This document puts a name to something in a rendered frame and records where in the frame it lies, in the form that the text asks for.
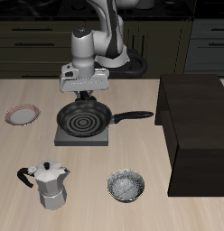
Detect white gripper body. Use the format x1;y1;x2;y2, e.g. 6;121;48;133
59;68;110;94

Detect dark grey stove plate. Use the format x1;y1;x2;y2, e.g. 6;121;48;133
53;124;110;148

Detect black frying pan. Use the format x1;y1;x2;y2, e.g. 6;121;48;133
55;99;155;139

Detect dark kitchen cupboards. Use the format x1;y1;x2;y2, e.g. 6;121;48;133
0;18;193;80

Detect white plate with pink rim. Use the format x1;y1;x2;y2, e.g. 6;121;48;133
4;103;42;127

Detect black kitchen countertop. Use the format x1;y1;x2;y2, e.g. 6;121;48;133
0;0;197;22

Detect silver moka pot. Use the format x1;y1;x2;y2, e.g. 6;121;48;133
16;159;71;211

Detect grey speckled bowl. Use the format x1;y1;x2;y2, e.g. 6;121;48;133
106;168;146;204

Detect dark wooden cabinet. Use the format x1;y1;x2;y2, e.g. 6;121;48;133
154;73;224;199

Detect grey kitchen drawer unit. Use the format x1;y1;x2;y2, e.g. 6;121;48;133
183;17;224;75

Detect flat black base plate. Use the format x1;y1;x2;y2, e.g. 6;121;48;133
95;49;148;78

